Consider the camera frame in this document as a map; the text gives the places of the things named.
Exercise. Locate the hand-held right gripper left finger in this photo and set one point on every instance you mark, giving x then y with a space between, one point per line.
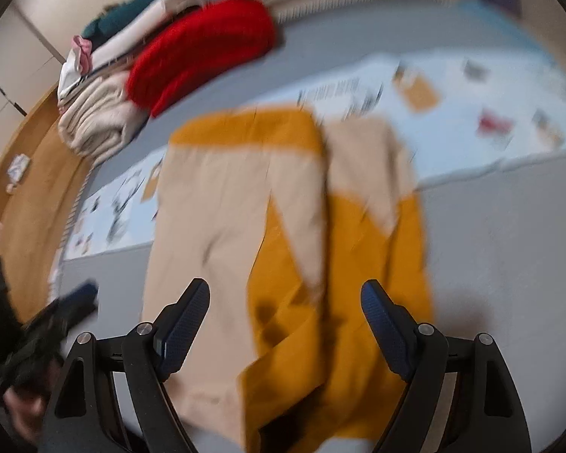
184 326

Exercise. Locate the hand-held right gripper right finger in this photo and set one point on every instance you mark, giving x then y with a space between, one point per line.
386 331

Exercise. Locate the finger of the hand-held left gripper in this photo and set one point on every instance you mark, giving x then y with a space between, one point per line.
78 298

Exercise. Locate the beige and yellow hooded jacket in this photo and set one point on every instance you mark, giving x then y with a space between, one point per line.
217 222

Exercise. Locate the person's left hand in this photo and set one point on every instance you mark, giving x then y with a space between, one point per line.
26 410

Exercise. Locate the white crumpled paper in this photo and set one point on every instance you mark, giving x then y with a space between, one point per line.
19 170

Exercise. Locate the grey printed bed sheet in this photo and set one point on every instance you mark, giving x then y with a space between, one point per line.
500 245

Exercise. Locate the pinkish white folded blanket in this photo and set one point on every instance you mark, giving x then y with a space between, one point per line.
103 134

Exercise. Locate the cream folded blanket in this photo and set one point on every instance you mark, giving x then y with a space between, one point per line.
94 96

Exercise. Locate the pink and white cloth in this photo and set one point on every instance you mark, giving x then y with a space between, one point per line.
75 61

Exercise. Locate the white wardrobe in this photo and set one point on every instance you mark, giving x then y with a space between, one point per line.
14 66

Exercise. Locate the white folded quilt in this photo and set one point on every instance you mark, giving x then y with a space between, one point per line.
137 23

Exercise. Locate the teal plush shark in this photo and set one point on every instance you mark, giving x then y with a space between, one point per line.
118 16

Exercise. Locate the red folded blanket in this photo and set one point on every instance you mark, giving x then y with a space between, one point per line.
203 42

